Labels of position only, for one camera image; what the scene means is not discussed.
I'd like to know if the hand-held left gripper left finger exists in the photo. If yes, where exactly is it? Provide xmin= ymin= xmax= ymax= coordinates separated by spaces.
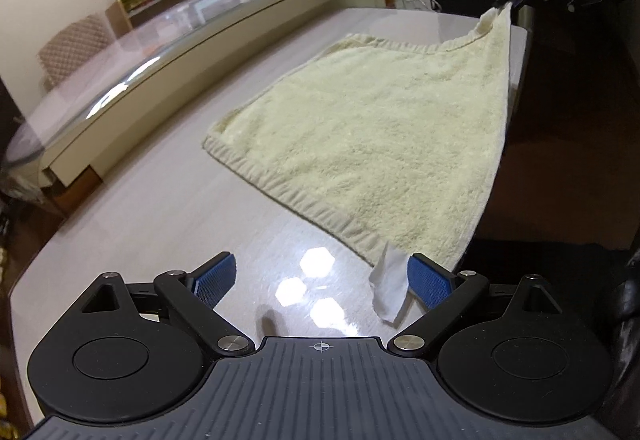
xmin=81 ymin=251 xmax=254 ymax=357

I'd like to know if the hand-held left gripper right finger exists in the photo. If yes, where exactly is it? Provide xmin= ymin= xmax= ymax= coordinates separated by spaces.
xmin=391 ymin=254 xmax=564 ymax=352

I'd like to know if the pale yellow terry towel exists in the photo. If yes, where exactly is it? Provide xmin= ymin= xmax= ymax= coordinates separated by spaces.
xmin=202 ymin=2 xmax=515 ymax=323

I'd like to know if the beige glass-top table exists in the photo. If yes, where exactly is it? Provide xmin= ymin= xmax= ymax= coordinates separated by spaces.
xmin=7 ymin=0 xmax=393 ymax=191

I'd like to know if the checkered chair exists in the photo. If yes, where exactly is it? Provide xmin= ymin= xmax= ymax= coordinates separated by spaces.
xmin=37 ymin=13 xmax=114 ymax=91

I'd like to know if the wooden shelf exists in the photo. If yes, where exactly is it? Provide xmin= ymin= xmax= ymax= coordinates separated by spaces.
xmin=104 ymin=0 xmax=173 ymax=38

